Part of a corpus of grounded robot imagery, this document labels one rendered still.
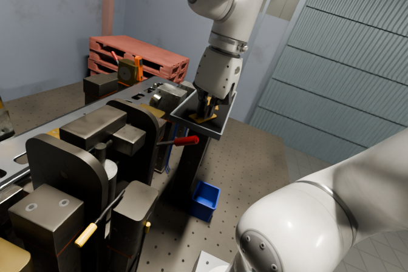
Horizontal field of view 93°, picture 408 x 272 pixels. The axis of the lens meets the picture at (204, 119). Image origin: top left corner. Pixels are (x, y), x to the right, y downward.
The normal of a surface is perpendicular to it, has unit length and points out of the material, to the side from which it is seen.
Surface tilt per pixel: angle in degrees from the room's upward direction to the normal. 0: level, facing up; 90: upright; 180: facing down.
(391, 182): 102
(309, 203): 4
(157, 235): 0
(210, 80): 94
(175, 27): 90
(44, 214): 0
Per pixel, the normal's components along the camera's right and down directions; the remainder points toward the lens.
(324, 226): 0.45, -0.55
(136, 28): -0.27, 0.40
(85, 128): 0.28, -0.84
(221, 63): -0.53, 0.25
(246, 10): 0.38, 0.54
